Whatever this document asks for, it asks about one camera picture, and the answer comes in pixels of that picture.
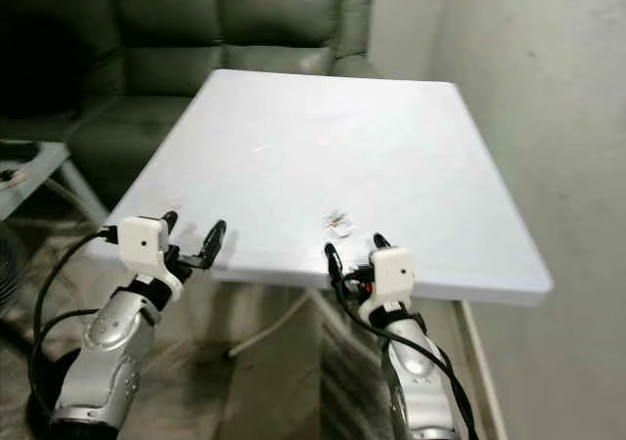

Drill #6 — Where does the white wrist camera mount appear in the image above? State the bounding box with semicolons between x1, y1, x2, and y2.
117;215;188;300
357;246;415;325

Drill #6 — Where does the black fan head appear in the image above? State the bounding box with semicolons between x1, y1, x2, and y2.
0;227;29;306

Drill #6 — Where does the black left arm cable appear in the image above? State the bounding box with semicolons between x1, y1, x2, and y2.
31;227;124;414

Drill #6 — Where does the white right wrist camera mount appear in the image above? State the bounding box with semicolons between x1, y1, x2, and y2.
357;246;415;325

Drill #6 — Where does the small grey side table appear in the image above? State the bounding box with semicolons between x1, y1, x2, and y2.
0;141;111;228

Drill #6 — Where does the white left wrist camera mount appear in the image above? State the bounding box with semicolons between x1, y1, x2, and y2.
117;215;188;300

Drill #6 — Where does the white folding table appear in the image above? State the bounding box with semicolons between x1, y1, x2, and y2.
85;68;555;440

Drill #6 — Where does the dark green leather sofa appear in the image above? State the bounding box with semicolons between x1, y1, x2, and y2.
0;0;379;208

